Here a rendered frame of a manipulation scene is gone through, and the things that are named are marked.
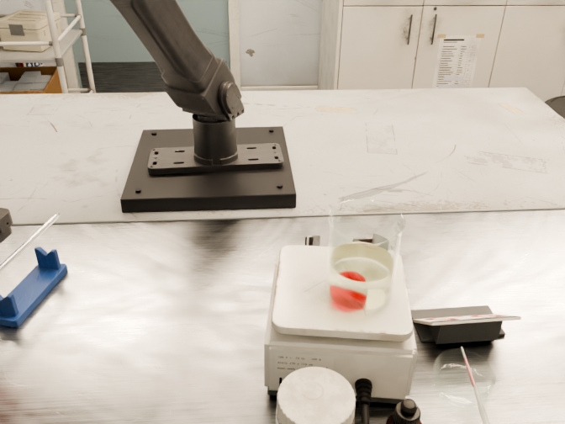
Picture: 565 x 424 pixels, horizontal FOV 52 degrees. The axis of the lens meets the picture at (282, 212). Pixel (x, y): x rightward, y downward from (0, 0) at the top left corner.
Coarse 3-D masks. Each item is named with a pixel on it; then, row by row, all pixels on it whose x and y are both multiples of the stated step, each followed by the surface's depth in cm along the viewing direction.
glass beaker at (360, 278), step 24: (336, 216) 49; (360, 216) 51; (384, 216) 50; (336, 240) 47; (360, 240) 52; (384, 240) 51; (336, 264) 48; (360, 264) 46; (384, 264) 47; (336, 288) 49; (360, 288) 47; (384, 288) 48; (360, 312) 49
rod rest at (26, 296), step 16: (48, 256) 66; (32, 272) 66; (48, 272) 66; (64, 272) 67; (16, 288) 64; (32, 288) 64; (48, 288) 64; (0, 304) 59; (16, 304) 60; (32, 304) 62; (0, 320) 60; (16, 320) 59
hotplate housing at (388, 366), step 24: (288, 336) 50; (312, 336) 50; (264, 360) 50; (288, 360) 49; (312, 360) 49; (336, 360) 49; (360, 360) 49; (384, 360) 49; (408, 360) 48; (264, 384) 52; (360, 384) 50; (384, 384) 50; (408, 384) 51
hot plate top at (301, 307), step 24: (288, 264) 55; (312, 264) 55; (288, 288) 52; (312, 288) 52; (288, 312) 49; (312, 312) 50; (336, 312) 50; (384, 312) 50; (408, 312) 50; (336, 336) 48; (360, 336) 48; (384, 336) 48; (408, 336) 48
